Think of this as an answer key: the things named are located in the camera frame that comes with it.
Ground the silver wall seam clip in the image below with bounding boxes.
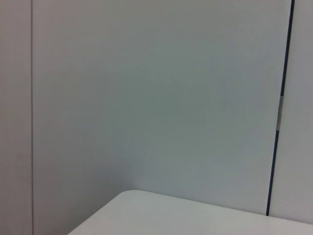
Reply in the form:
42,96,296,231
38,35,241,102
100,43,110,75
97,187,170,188
276,96,285,131

